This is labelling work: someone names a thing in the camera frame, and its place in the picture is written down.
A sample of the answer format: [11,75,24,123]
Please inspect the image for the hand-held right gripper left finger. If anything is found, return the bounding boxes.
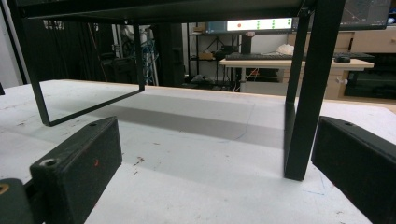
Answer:
[29,116,123,224]

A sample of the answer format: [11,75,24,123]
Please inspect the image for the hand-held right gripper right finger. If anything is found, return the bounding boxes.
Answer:
[311,115,396,224]

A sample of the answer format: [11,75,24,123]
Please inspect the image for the black metal rack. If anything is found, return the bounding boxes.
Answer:
[6,0,347,182]

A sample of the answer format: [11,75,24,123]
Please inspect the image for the black computer mouse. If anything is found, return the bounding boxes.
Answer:
[334,54,352,64]

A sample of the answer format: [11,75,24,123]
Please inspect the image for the black keyboard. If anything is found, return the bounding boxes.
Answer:
[332,51,376,62]
[224,52,297,62]

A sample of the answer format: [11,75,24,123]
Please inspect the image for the black curtain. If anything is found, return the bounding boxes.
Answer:
[21,19,117,83]

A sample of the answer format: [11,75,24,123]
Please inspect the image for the wooden drawer cabinet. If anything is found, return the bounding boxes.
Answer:
[287,26,396,101]

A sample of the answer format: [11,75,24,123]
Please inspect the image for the white crumpled cloth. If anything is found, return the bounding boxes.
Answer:
[276,43,295,56]

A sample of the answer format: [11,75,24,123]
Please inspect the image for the light wooden desk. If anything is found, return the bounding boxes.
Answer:
[219,58,375,93]

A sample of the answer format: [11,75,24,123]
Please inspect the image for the tall black cabinet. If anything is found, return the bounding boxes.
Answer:
[151,22,187,88]

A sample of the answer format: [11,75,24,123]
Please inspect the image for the dark computer monitor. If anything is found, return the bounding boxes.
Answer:
[339,0,393,32]

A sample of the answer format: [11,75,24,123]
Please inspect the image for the monitor with white strip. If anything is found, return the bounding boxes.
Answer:
[205,17,295,55]

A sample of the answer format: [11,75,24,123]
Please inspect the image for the blue cables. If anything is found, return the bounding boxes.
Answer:
[140,38,161,86]

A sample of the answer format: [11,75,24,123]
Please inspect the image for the black wire shelf unit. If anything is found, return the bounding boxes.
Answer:
[186,22,242,91]

